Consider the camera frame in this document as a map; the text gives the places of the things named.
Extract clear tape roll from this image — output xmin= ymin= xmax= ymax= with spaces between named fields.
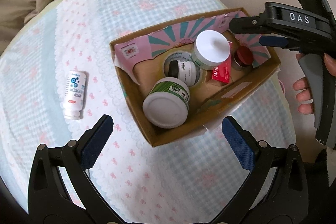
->
xmin=163 ymin=51 xmax=206 ymax=87

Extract grey L'Oreal jar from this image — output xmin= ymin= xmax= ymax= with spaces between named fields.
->
xmin=168 ymin=60 xmax=197 ymax=86

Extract red small carton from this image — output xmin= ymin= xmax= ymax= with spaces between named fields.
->
xmin=210 ymin=53 xmax=231 ymax=86

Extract pale green white jar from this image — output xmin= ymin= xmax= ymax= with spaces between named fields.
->
xmin=191 ymin=30 xmax=231 ymax=71

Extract green white lidded jar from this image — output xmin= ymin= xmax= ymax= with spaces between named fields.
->
xmin=142 ymin=77 xmax=190 ymax=129

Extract white pill bottle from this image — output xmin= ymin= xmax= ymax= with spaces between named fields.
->
xmin=63 ymin=71 xmax=87 ymax=119

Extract dark red lidded tin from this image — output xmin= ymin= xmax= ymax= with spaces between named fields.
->
xmin=232 ymin=46 xmax=254 ymax=71

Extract pink teal cardboard box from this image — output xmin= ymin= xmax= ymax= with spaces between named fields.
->
xmin=110 ymin=8 xmax=280 ymax=147

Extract blue checkered floral blanket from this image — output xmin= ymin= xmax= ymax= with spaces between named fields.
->
xmin=0 ymin=0 xmax=297 ymax=224

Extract person's right hand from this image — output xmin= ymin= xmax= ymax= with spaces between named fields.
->
xmin=292 ymin=52 xmax=336 ymax=115

